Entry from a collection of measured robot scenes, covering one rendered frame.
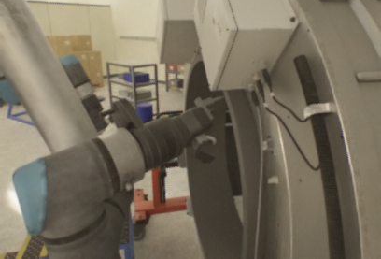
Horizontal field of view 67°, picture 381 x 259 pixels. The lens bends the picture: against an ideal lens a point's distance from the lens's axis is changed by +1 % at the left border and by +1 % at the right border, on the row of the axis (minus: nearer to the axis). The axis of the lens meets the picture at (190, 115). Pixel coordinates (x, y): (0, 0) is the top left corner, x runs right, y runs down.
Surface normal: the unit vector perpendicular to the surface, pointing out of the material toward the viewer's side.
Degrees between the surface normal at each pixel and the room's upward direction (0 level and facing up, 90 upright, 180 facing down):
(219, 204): 33
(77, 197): 85
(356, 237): 90
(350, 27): 44
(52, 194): 72
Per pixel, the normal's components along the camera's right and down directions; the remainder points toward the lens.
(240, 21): 0.13, -0.51
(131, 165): 0.58, 0.10
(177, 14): 0.16, -0.30
